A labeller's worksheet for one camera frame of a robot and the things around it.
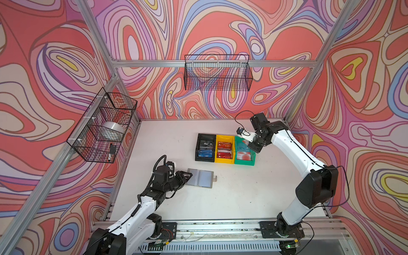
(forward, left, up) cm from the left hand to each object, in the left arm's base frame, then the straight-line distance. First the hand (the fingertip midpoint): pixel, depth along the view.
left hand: (193, 175), depth 82 cm
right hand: (+13, -34, +7) cm, 37 cm away
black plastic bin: (+23, -7, -8) cm, 25 cm away
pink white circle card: (+16, -31, -8) cm, 36 cm away
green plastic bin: (+20, -28, -1) cm, 35 cm away
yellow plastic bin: (+21, -19, -8) cm, 30 cm away
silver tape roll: (+10, +36, +24) cm, 44 cm away
